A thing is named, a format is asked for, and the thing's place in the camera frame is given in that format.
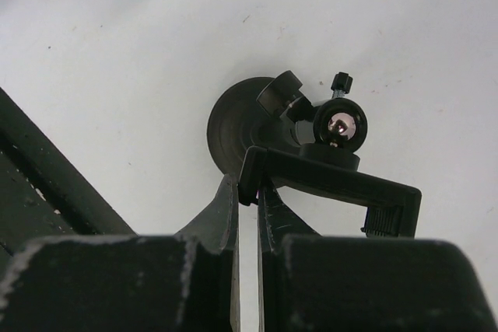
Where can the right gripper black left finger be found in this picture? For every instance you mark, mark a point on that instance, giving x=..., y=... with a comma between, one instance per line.
x=185, y=282

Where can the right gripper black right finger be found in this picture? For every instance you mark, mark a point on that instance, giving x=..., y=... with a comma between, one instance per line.
x=309, y=282

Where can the black stand with black phone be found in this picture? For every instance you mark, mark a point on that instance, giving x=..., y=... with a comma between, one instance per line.
x=265, y=130

